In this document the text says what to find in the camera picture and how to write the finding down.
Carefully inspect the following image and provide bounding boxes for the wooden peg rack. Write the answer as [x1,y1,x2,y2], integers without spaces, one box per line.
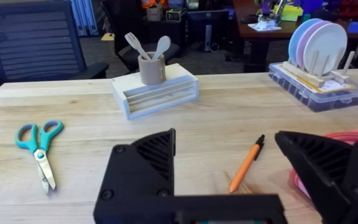
[282,49,356,88]

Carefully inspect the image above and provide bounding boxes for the clear plastic compartment box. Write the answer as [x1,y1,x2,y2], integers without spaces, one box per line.
[268,62,358,113]

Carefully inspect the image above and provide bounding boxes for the white plate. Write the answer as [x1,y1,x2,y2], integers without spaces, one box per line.
[303,22,348,77]

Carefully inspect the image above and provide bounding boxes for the teal handled scissors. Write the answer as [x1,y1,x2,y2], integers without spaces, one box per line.
[14,119,65,195]

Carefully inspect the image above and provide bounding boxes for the black computer monitor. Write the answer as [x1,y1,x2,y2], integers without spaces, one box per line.
[186,9,231,52]

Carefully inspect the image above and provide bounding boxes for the orange pen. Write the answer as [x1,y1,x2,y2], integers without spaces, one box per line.
[229,134,266,194]

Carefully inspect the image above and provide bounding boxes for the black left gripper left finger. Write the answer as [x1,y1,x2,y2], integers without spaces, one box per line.
[93,128,177,222]

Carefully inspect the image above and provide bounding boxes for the wooden spoon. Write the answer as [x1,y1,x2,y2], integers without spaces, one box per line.
[152,35,172,61]

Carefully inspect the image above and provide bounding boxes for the white slotted box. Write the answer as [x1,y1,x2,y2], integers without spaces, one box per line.
[110,63,200,121]

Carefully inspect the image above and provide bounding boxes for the dark blue office chair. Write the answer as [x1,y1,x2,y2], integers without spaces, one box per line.
[0,0,110,87]

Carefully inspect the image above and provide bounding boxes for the beige cup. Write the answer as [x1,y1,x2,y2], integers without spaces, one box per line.
[137,51,167,86]

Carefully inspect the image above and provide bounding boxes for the dark wooden desk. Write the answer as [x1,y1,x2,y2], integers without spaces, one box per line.
[224,0,358,74]

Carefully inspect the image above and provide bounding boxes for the black office chair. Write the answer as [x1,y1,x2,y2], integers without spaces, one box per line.
[99,0,180,75]

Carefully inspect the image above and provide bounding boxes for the blue plate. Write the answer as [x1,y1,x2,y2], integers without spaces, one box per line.
[288,17,323,65]

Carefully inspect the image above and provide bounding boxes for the pink plate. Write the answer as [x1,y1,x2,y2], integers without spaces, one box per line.
[295,20,332,70]

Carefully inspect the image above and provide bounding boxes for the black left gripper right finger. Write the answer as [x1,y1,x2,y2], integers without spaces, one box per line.
[274,130,358,224]

